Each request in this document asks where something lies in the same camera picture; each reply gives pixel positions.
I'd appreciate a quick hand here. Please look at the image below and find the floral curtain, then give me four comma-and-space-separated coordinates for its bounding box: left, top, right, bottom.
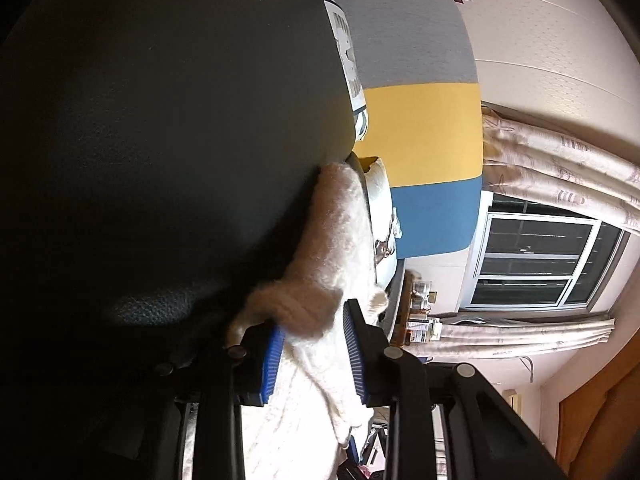
482, 107, 639, 235
402, 316, 615, 362

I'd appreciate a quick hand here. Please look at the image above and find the wooden desk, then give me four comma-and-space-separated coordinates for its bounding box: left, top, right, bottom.
390, 270, 433, 347

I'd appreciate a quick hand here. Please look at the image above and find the left floral curtain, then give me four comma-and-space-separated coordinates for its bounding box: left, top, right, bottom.
482, 107, 639, 235

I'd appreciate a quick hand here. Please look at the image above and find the white deer print pillow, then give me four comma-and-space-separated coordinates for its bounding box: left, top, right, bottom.
359, 157, 402, 288

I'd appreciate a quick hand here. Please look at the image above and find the cream knit sweater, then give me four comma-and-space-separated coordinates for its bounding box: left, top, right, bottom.
226, 162, 387, 479

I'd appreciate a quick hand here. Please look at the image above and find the wall air conditioner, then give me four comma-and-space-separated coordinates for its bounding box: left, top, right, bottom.
502, 389, 523, 416

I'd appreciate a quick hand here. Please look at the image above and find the middle floral curtain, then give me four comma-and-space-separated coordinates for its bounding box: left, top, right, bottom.
402, 316, 615, 362

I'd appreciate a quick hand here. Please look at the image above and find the stack of boxes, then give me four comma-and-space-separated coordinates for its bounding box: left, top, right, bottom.
405, 318, 442, 344

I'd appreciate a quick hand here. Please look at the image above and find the geometric pattern pillow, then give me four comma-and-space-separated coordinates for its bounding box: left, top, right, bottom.
323, 0, 369, 142

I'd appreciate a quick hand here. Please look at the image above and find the grey yellow blue sofa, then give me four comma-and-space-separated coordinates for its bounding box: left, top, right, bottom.
332, 0, 483, 259

